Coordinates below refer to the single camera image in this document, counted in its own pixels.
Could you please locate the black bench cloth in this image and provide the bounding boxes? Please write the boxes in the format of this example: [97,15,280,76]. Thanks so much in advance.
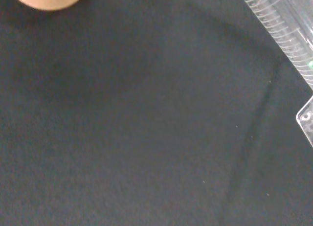
[0,0,313,226]

